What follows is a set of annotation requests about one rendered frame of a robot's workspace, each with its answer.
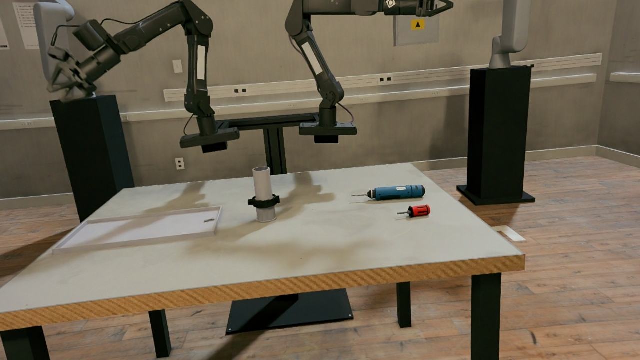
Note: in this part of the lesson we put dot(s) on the white hollow tube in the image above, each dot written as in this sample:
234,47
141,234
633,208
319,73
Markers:
262,184

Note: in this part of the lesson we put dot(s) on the red screwdriver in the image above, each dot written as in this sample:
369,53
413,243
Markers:
417,211

